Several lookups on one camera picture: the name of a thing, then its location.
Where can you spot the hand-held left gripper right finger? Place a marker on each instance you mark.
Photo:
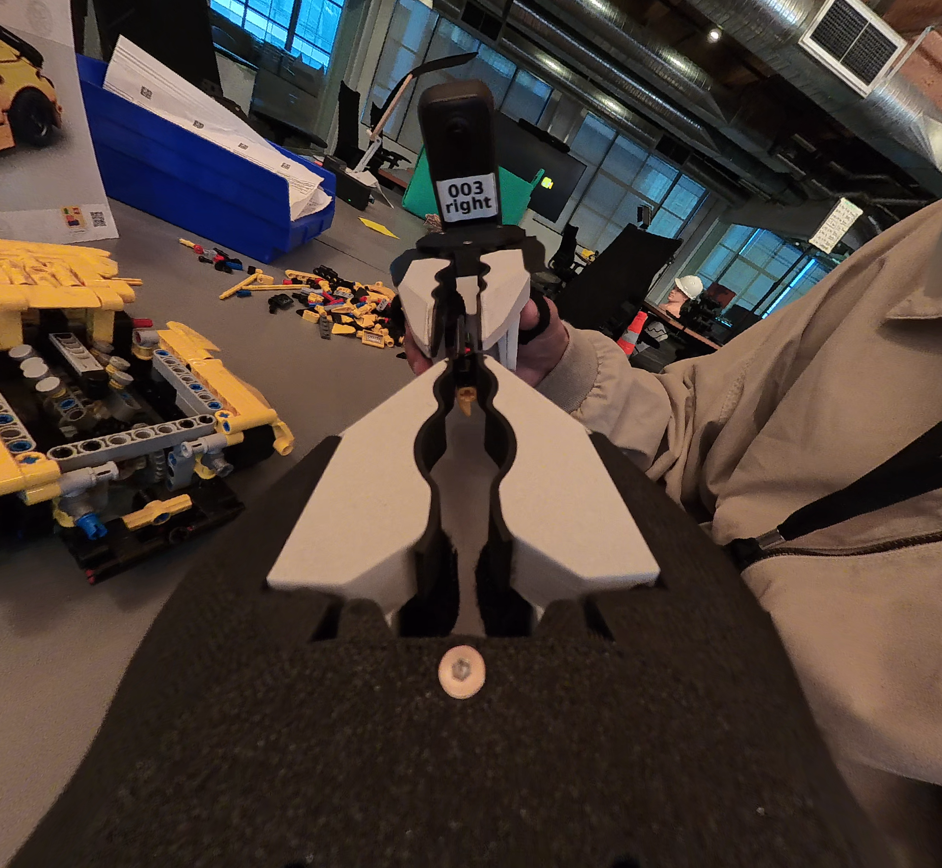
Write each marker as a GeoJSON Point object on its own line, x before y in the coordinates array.
{"type": "Point", "coordinates": [581, 515]}

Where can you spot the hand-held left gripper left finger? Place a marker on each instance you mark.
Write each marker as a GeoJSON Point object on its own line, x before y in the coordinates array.
{"type": "Point", "coordinates": [346, 515]}

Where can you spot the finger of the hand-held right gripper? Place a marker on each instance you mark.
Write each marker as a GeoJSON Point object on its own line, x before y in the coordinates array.
{"type": "Point", "coordinates": [418, 301]}
{"type": "Point", "coordinates": [504, 294]}

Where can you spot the yellow toy connector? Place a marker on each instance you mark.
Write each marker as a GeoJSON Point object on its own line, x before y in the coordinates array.
{"type": "Point", "coordinates": [466, 403]}

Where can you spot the person's right forearm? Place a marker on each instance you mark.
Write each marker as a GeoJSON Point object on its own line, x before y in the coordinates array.
{"type": "Point", "coordinates": [699, 412]}

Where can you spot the grey desk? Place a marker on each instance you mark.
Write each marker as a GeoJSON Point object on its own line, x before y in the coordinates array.
{"type": "Point", "coordinates": [316, 382]}

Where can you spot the person's right hand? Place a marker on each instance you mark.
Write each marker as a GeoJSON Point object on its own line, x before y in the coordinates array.
{"type": "Point", "coordinates": [544, 353]}

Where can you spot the green felt bag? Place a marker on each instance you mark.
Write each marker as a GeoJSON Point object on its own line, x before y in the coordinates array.
{"type": "Point", "coordinates": [419, 191]}

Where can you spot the pile of loose toy bricks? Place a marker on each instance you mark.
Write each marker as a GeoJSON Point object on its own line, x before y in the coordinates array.
{"type": "Point", "coordinates": [346, 316]}

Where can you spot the black office chair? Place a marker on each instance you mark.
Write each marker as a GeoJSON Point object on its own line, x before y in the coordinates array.
{"type": "Point", "coordinates": [565, 250]}

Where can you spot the yellow paper slip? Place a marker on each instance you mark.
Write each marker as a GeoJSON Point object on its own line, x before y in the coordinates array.
{"type": "Point", "coordinates": [377, 228]}

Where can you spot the black high-back chair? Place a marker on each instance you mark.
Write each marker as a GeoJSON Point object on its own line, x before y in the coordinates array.
{"type": "Point", "coordinates": [349, 125]}

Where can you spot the black partition panel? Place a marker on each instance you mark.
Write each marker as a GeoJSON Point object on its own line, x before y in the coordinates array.
{"type": "Point", "coordinates": [618, 279]}

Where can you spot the black electronic box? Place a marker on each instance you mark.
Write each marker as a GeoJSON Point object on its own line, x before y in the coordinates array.
{"type": "Point", "coordinates": [346, 184]}

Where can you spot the orange traffic cone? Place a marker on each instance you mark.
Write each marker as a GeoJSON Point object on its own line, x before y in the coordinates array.
{"type": "Point", "coordinates": [633, 335]}

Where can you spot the mannequin head white hard hat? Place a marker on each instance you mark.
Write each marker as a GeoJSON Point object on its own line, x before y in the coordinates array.
{"type": "Point", "coordinates": [690, 285]}

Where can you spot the cluster of small toy pins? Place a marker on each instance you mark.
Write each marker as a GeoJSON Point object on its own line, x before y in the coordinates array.
{"type": "Point", "coordinates": [221, 261]}

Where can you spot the blue plastic bin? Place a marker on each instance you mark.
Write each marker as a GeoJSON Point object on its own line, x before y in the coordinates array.
{"type": "Point", "coordinates": [191, 176]}

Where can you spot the white paper bags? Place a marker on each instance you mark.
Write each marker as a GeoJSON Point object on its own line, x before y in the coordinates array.
{"type": "Point", "coordinates": [199, 110]}

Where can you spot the person's beige jacket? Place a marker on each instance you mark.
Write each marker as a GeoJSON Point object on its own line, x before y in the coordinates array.
{"type": "Point", "coordinates": [846, 662]}

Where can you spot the black monitor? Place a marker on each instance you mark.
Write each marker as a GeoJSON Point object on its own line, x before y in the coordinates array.
{"type": "Point", "coordinates": [147, 0]}

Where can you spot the yellow toy car model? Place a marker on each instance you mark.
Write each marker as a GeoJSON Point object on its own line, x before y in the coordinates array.
{"type": "Point", "coordinates": [59, 279]}

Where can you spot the building instruction booklet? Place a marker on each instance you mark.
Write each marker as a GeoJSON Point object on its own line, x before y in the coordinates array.
{"type": "Point", "coordinates": [44, 169]}

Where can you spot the white ceiling vent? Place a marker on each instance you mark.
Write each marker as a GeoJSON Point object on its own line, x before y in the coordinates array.
{"type": "Point", "coordinates": [854, 40]}

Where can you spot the wall television screen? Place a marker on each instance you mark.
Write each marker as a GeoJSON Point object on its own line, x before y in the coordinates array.
{"type": "Point", "coordinates": [548, 169]}

